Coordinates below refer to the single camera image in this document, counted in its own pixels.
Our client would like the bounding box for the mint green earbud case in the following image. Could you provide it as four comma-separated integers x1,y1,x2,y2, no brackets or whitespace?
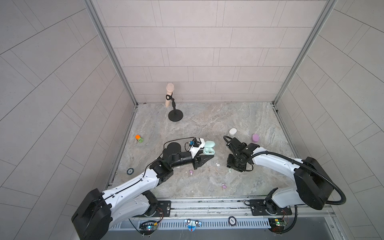
203,141,216,156

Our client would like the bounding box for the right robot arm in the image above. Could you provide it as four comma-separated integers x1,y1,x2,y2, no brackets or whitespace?
224,136,334,215

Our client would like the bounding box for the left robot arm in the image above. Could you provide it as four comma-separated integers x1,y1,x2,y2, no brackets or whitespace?
71,138,216,240

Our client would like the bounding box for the purple earbud case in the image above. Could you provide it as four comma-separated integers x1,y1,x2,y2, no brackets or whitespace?
252,134,260,143

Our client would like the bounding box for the white earbud case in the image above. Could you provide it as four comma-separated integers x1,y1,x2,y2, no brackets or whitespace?
229,128,237,136

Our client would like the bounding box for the black microphone stand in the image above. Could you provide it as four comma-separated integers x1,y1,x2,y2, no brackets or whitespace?
166,94,184,122

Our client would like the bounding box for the orange green small toy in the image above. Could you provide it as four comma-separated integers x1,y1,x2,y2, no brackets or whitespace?
135,135,144,143

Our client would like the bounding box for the blue white clip gadget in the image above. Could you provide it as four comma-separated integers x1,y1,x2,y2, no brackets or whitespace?
185,219,202,232

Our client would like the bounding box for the small black round disc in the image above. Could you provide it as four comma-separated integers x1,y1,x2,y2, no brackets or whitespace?
228,216,237,227

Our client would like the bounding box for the beige microphone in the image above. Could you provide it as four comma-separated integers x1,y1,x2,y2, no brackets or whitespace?
165,83,175,108

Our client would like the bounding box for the right green circuit board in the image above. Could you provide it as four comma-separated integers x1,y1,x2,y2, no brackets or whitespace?
268,219,286,233

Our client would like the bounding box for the green circuit board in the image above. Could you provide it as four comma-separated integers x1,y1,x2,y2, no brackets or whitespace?
139,221,159,235
268,219,286,233

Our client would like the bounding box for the left green circuit board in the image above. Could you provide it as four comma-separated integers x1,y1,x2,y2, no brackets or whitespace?
139,221,159,235

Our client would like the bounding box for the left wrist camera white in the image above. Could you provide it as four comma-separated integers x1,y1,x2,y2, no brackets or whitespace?
189,138,206,158

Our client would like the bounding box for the aluminium front rail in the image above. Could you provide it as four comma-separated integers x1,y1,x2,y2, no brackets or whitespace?
83,195,334,222

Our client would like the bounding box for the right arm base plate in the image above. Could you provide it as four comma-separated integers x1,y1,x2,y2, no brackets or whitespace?
248,199,293,217

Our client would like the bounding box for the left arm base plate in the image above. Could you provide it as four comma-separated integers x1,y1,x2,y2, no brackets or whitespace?
143,201,171,218

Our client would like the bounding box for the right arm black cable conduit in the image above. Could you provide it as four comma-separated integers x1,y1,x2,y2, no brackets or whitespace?
223,135,347,235

